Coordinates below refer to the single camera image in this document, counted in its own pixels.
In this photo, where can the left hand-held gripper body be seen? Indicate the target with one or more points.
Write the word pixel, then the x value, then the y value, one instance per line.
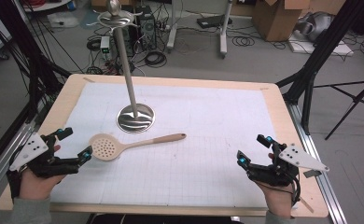
pixel 30 149

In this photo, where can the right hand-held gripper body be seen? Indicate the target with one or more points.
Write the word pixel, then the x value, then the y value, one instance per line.
pixel 295 155

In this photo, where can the beige slotted spoon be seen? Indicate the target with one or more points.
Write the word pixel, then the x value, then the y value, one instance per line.
pixel 105 147

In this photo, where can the metal utensil stand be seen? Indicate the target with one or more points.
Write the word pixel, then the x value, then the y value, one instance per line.
pixel 135 119

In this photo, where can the person's left hand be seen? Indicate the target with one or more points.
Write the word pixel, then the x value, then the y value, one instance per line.
pixel 37 186

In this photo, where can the person's right hand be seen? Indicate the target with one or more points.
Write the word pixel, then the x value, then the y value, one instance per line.
pixel 279 199

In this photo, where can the dark tape piece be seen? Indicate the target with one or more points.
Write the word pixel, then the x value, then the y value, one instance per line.
pixel 312 173

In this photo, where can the tan tape strip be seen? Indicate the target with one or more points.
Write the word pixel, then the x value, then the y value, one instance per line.
pixel 306 205

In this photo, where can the white grid mat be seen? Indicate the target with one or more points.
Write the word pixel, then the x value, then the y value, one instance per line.
pixel 186 174

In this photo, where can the black tripod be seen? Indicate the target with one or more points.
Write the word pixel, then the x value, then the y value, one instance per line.
pixel 356 99

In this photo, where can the small white box green light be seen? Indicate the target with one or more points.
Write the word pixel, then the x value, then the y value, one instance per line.
pixel 105 46

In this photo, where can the flat white board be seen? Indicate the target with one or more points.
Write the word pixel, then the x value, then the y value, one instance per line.
pixel 320 49

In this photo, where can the white stand leg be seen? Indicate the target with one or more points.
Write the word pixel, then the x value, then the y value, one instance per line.
pixel 223 34
pixel 171 31

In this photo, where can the large cardboard box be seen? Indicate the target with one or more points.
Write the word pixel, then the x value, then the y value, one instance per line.
pixel 276 18

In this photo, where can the grey rounded device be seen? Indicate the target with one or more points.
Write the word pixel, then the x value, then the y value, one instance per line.
pixel 317 26

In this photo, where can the white round table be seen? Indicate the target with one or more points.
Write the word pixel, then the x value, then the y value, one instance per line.
pixel 46 4

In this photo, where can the flat black device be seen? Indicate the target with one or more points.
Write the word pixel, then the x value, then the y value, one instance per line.
pixel 212 21

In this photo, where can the black computer tower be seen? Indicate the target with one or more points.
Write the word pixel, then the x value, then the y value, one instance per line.
pixel 147 28

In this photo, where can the aluminium rail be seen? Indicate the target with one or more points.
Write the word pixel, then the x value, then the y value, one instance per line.
pixel 320 168
pixel 2 161

